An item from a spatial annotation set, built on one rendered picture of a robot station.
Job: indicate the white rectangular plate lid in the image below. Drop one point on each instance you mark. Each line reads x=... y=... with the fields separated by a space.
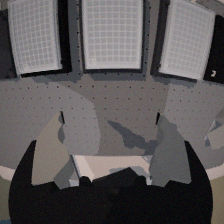
x=112 y=33
x=188 y=39

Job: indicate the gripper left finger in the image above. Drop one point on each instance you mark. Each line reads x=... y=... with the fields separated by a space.
x=45 y=168

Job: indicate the white operator button panel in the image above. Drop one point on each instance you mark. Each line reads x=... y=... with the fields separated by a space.
x=216 y=137

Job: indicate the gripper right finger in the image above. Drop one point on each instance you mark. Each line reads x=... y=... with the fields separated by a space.
x=175 y=166

